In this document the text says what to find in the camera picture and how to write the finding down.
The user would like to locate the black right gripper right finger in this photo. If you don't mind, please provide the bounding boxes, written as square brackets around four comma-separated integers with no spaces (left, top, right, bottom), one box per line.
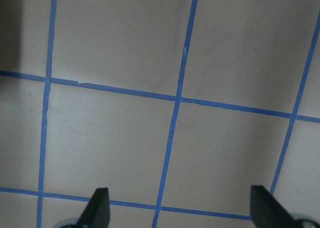
[250,185,303,228]

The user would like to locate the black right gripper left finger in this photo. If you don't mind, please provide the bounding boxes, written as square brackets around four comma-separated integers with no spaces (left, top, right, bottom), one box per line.
[75,188,111,228]

